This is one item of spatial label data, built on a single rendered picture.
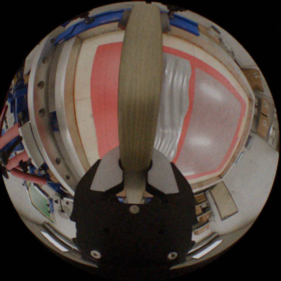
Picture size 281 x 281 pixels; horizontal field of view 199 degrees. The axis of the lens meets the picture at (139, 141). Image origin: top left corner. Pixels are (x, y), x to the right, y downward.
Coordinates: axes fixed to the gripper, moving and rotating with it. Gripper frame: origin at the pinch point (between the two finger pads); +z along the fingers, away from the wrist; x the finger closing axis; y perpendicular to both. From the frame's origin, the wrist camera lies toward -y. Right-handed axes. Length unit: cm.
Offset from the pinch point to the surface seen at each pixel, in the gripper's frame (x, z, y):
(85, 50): -12.9, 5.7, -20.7
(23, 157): -47.4, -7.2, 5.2
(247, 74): 277, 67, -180
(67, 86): -15.0, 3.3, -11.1
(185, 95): 9.3, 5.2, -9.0
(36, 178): -61, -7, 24
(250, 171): 367, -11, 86
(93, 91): -9.4, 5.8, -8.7
